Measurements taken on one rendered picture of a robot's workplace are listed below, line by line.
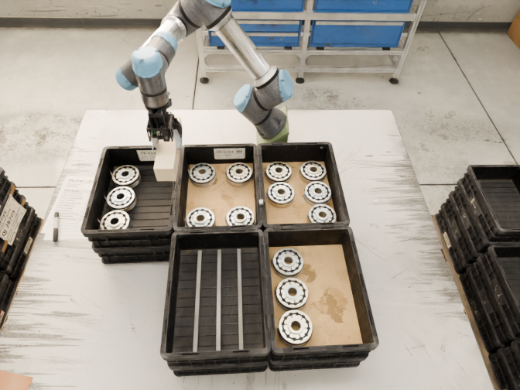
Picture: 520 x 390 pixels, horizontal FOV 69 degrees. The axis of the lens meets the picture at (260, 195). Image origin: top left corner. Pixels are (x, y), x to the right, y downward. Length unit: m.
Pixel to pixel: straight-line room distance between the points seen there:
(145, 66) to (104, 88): 2.48
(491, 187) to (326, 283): 1.26
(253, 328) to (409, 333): 0.55
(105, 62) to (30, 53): 0.71
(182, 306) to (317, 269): 0.46
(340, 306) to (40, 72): 3.30
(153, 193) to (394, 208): 1.00
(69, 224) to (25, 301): 0.33
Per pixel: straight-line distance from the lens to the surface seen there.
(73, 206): 1.75
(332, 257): 1.35
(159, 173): 1.24
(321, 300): 1.28
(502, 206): 2.25
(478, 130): 3.46
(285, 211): 1.43
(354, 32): 3.29
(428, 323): 1.50
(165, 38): 1.17
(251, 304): 1.25
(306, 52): 3.29
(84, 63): 3.89
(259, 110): 1.62
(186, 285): 1.29
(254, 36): 3.20
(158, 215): 1.45
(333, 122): 2.00
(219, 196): 1.47
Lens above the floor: 2.00
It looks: 53 degrees down
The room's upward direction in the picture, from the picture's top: 2 degrees clockwise
